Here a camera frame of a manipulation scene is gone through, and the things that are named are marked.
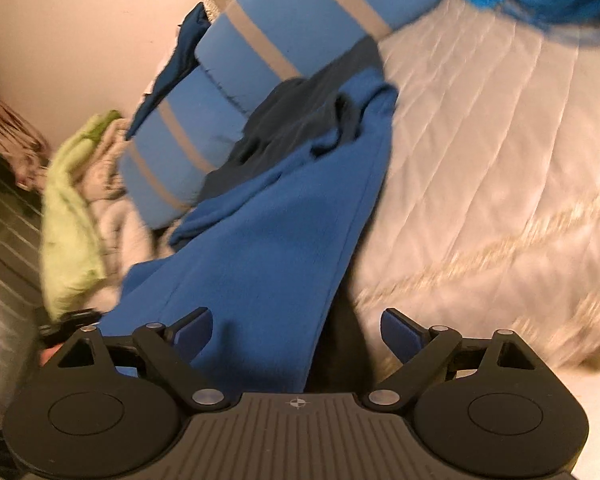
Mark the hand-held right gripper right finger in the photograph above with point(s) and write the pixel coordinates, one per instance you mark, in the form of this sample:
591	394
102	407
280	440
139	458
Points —
401	331

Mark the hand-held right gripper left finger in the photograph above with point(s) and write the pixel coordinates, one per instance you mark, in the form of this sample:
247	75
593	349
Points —
195	329

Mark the blue fleece jacket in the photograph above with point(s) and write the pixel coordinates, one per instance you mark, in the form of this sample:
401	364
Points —
270	240

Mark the white comforter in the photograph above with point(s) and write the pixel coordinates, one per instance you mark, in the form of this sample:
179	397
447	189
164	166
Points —
120	240

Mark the green blanket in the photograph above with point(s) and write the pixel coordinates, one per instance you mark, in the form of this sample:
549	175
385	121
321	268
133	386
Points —
70	220

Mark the beige blanket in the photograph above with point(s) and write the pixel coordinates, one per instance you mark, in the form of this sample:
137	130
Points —
110	155

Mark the grey quilted bedspread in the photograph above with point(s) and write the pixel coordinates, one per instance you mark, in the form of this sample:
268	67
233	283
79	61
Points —
480	160

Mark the blue grey-striped pillow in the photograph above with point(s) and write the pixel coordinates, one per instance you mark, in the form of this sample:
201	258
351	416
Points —
180	130
305	15

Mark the dark blue cloth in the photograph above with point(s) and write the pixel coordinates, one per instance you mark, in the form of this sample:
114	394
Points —
180	60

